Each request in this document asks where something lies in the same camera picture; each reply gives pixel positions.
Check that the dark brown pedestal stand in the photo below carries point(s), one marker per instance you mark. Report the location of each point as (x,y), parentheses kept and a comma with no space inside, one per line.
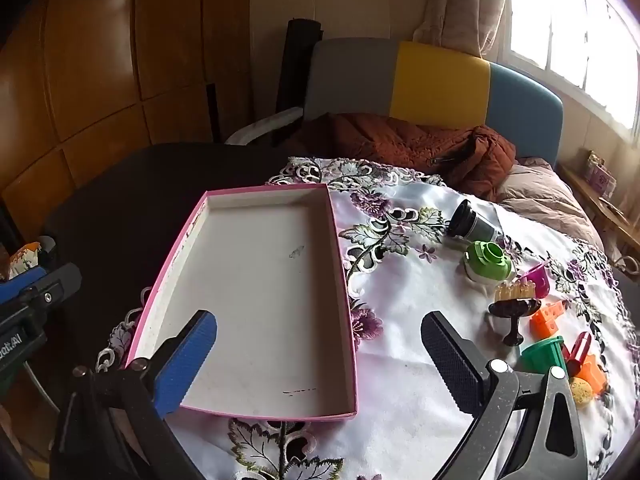
(515,310)

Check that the orange plastic block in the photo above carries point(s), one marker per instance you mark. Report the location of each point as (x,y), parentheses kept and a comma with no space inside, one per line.
(595,377)

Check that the window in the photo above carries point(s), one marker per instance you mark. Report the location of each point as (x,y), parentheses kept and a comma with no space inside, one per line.
(575,35)

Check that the green flanged spool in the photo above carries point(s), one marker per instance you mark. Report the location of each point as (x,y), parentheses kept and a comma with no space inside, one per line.
(542,355)

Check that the yellow toothed comb piece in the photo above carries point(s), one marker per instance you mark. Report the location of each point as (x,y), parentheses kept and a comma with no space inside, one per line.
(515,291)

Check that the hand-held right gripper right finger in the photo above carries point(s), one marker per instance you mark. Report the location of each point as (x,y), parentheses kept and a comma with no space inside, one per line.
(450,360)

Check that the magenta funnel cup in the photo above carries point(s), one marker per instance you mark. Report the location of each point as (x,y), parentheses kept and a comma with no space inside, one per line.
(537,282)

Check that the rust brown quilted jacket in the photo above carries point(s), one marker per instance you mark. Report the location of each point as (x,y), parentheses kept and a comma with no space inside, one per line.
(400,145)

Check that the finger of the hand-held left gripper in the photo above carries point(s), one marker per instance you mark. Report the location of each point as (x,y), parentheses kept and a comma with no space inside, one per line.
(20,281)
(57,285)

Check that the beige patterned curtain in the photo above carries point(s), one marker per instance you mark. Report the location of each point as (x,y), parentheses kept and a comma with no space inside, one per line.
(465,5)

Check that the pink shallow cardboard box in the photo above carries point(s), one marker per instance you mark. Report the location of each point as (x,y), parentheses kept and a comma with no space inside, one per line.
(260,285)

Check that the black and grey cylinder cup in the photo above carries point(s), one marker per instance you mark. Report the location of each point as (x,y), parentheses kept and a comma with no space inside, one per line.
(472,225)

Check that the purple box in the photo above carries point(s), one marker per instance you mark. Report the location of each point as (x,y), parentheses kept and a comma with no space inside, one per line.
(602,177)

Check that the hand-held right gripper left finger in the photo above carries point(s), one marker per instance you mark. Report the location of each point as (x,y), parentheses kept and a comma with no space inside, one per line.
(190,360)

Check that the orange snack bag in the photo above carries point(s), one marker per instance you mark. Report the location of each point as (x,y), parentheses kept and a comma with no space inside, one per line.
(25,257)

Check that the wooden desk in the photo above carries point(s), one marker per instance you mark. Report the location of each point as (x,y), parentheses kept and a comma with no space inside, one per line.
(600,205)

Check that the black rolled mat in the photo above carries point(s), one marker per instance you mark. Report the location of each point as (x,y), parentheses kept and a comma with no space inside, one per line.
(300,60)

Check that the white chair armrest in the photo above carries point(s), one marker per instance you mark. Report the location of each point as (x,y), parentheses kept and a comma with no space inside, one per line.
(265,122)

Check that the orange notched block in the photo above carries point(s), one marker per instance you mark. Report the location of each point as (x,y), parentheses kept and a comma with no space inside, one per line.
(545,322)

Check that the grey yellow blue headboard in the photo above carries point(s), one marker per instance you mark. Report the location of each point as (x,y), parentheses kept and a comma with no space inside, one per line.
(440,80)

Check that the green and white plug device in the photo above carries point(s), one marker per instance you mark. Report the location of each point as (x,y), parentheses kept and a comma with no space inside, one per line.
(487,260)

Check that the yellow sponge ball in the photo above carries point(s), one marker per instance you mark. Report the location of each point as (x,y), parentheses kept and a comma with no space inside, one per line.
(581,392)

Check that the white floral embroidered tablecloth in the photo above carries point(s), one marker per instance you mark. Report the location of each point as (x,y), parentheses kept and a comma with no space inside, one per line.
(400,285)

